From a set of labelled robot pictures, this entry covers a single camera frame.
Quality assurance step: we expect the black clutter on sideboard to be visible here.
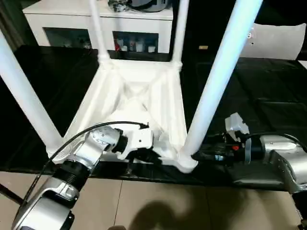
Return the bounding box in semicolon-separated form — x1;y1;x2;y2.
107;0;131;13

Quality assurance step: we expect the white plastic table top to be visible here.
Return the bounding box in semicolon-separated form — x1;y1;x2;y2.
47;58;199;173

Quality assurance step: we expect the white sideboard cabinet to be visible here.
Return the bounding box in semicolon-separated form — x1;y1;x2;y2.
23;3;174;55

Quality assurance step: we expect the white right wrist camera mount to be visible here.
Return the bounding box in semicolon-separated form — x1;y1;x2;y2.
224;112;252;165

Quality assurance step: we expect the black cabinet with gold label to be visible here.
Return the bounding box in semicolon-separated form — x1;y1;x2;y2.
171;0;252;59

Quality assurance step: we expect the black metal frame leg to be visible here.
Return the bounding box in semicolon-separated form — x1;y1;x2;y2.
0;183;24;204

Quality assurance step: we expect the grey pillow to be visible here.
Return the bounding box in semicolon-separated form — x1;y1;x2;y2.
239;23;307;60

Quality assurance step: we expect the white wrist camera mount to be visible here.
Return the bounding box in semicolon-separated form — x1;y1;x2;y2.
117;128;154;161
224;112;252;165

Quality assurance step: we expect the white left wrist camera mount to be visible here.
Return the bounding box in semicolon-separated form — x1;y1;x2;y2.
117;128;154;161

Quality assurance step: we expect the grey curtain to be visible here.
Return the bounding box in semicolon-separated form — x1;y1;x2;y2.
0;0;36;52

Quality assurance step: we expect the grey round pot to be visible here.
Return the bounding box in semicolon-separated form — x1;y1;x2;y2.
130;0;172;12

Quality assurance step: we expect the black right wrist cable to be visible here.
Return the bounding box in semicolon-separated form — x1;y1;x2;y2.
244;132;307;154

